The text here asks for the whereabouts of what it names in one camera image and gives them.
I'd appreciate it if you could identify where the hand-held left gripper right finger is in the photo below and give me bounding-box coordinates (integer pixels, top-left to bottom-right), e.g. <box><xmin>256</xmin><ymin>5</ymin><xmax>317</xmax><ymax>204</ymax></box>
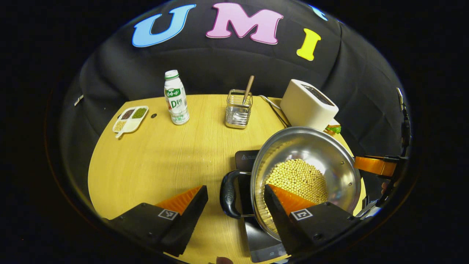
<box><xmin>264</xmin><ymin>184</ymin><xmax>361</xmax><ymax>256</ymax></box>

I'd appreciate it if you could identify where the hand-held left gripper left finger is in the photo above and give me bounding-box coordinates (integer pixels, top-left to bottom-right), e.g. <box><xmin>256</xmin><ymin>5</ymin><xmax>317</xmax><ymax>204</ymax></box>
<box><xmin>103</xmin><ymin>185</ymin><xmax>208</xmax><ymax>257</ymax></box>

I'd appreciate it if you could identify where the black induction cooktop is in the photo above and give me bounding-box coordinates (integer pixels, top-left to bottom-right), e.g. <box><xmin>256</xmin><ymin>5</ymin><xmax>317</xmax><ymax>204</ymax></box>
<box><xmin>234</xmin><ymin>150</ymin><xmax>367</xmax><ymax>263</ymax></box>

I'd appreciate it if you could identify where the stainless steel pot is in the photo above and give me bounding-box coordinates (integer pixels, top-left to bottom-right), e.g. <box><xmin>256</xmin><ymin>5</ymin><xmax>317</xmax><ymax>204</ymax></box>
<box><xmin>220</xmin><ymin>126</ymin><xmax>362</xmax><ymax>241</ymax></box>

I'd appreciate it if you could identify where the pile of soybeans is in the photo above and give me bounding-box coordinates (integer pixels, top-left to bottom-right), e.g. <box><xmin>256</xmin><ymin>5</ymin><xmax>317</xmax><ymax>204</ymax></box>
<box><xmin>265</xmin><ymin>159</ymin><xmax>328</xmax><ymax>206</ymax></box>

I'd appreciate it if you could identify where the white toaster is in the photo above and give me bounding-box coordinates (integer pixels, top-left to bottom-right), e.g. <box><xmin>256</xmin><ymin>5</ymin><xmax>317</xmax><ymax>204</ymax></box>
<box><xmin>280</xmin><ymin>79</ymin><xmax>339</xmax><ymax>132</ymax></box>

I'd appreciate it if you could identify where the clear utensil holder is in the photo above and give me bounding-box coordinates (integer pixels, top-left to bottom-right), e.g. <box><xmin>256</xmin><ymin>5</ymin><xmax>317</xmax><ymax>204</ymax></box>
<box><xmin>225</xmin><ymin>89</ymin><xmax>253</xmax><ymax>129</ymax></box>

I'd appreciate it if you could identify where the white divided bean dish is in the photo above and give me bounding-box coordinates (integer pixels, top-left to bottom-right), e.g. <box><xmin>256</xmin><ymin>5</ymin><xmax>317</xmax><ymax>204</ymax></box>
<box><xmin>112</xmin><ymin>106</ymin><xmax>149</xmax><ymax>139</ymax></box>

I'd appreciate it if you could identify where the white drink bottle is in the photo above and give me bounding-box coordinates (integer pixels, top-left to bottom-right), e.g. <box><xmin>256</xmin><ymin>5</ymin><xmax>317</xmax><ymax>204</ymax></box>
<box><xmin>164</xmin><ymin>70</ymin><xmax>190</xmax><ymax>126</ymax></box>

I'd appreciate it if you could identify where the wooden spoon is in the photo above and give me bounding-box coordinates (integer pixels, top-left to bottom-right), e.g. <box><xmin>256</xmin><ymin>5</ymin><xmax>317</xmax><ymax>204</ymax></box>
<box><xmin>242</xmin><ymin>75</ymin><xmax>255</xmax><ymax>107</ymax></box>

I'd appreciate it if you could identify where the grey appliance cable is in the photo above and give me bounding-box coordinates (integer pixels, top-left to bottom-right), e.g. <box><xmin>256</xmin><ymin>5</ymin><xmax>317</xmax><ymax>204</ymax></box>
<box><xmin>258</xmin><ymin>95</ymin><xmax>291</xmax><ymax>128</ymax></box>

